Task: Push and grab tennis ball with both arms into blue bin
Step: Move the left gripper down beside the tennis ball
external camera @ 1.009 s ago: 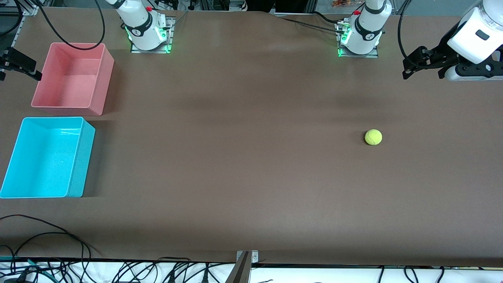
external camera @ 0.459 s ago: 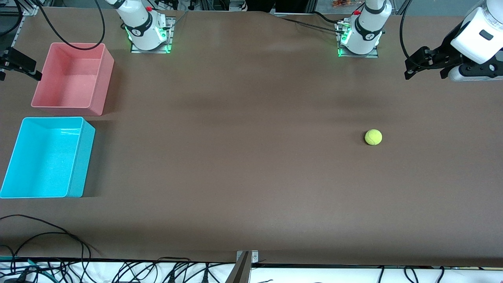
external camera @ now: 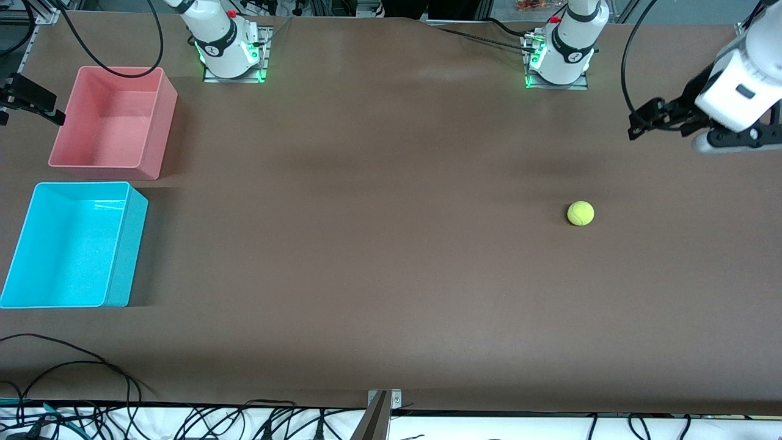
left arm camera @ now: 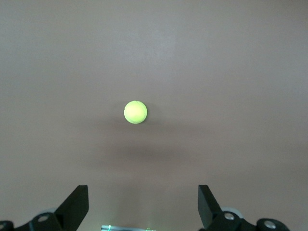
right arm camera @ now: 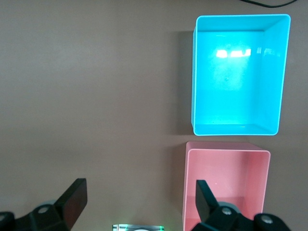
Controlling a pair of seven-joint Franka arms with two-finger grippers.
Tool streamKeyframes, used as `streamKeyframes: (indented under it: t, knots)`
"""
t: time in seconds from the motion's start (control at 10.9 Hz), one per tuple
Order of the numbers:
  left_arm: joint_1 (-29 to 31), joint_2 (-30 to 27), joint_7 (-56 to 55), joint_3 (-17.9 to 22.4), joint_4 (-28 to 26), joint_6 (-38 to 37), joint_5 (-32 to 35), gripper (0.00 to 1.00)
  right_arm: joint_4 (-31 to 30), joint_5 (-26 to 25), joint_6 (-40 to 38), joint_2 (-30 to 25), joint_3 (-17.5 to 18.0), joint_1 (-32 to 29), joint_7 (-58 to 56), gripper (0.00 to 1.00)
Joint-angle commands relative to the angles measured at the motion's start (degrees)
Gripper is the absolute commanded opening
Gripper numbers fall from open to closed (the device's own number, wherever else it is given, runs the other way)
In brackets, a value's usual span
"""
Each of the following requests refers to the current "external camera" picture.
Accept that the brown table cover mat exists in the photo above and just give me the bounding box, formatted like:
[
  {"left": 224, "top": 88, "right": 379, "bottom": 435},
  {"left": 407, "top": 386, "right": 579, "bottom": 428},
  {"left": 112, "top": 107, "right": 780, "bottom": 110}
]
[{"left": 0, "top": 10, "right": 782, "bottom": 417}]

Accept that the dark aluminium profile bar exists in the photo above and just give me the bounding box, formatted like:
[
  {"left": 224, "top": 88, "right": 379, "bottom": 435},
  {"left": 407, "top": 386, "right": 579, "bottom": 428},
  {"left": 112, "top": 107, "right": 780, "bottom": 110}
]
[{"left": 349, "top": 391, "right": 392, "bottom": 440}]

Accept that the silver metal bracket plate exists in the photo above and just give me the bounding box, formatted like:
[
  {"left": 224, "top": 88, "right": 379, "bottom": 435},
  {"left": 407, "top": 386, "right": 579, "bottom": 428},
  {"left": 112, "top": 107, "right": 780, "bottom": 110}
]
[{"left": 368, "top": 389, "right": 403, "bottom": 411}]

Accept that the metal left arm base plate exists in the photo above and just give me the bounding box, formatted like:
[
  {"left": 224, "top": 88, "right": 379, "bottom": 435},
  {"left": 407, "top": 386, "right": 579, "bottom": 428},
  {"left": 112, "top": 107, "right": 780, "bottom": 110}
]
[{"left": 522, "top": 34, "right": 590, "bottom": 91}]

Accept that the black cable arc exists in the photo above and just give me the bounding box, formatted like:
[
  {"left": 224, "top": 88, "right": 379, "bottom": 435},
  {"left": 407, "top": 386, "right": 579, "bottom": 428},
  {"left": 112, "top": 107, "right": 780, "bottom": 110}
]
[{"left": 12, "top": 361, "right": 156, "bottom": 404}]

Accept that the long black cable loop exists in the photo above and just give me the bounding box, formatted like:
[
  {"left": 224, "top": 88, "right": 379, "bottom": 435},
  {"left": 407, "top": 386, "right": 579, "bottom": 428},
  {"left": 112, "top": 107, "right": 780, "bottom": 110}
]
[{"left": 0, "top": 333, "right": 142, "bottom": 404}]

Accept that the pink plastic bin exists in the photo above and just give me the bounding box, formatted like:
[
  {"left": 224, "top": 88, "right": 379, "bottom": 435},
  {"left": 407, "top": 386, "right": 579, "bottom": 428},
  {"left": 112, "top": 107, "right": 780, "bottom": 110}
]
[{"left": 48, "top": 66, "right": 179, "bottom": 181}]

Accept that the yellow-green tennis ball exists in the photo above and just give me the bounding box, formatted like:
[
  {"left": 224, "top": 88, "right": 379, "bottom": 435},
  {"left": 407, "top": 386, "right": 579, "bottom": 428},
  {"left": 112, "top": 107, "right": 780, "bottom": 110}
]
[{"left": 567, "top": 200, "right": 595, "bottom": 227}]

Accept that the green cable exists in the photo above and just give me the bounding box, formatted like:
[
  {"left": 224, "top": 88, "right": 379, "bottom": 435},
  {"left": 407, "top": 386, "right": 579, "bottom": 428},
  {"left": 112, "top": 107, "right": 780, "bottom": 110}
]
[{"left": 0, "top": 397, "right": 83, "bottom": 422}]

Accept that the blue plastic bin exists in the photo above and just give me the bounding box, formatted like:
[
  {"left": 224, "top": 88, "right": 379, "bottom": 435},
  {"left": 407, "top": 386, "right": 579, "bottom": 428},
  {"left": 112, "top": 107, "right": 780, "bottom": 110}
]
[{"left": 0, "top": 181, "right": 149, "bottom": 309}]

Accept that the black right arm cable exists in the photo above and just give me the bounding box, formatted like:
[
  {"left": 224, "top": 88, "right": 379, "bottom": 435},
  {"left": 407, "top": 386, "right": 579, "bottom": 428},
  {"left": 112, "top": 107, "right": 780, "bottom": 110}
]
[{"left": 58, "top": 0, "right": 166, "bottom": 79}]

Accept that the black braided base cable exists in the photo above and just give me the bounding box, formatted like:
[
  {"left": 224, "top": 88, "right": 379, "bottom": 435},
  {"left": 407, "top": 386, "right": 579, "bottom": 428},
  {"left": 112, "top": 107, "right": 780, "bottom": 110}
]
[{"left": 428, "top": 24, "right": 532, "bottom": 53}]

